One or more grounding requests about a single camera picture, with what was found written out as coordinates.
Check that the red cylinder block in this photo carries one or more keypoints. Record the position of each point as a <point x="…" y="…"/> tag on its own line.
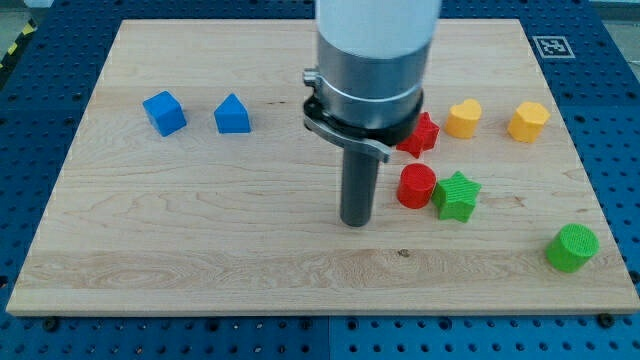
<point x="416" y="185"/>

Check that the red star block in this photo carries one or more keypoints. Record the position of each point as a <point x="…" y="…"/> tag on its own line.
<point x="423" y="138"/>

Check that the green star block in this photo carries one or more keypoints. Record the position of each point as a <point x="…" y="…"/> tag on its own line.
<point x="455" y="197"/>

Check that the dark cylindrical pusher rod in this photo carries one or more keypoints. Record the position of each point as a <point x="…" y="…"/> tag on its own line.
<point x="359" y="177"/>

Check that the blue triangular prism block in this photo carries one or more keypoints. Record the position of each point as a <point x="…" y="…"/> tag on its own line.
<point x="231" y="116"/>

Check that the light wooden board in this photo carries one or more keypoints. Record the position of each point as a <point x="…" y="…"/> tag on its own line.
<point x="201" y="223"/>

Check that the yellow heart block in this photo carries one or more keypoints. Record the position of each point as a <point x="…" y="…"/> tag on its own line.
<point x="463" y="119"/>

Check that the blue cube block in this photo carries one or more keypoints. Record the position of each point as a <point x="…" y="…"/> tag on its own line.
<point x="165" y="113"/>

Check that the yellow hexagon block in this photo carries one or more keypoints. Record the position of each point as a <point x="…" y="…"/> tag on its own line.
<point x="528" y="122"/>

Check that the green cylinder block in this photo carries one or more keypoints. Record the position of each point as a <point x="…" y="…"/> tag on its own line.
<point x="572" y="247"/>

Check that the white fiducial marker tag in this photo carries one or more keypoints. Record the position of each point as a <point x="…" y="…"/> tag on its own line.
<point x="553" y="47"/>

